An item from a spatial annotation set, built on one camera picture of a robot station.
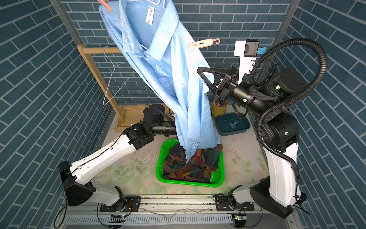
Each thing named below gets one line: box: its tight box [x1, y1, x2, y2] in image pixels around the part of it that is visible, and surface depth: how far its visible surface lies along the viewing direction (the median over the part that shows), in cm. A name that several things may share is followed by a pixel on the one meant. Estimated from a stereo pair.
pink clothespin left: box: [97, 0, 113, 12], surface depth 37 cm
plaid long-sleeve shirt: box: [162, 143, 224, 184], surface depth 81 cm
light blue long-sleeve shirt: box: [99, 0, 222, 165], surface depth 39 cm
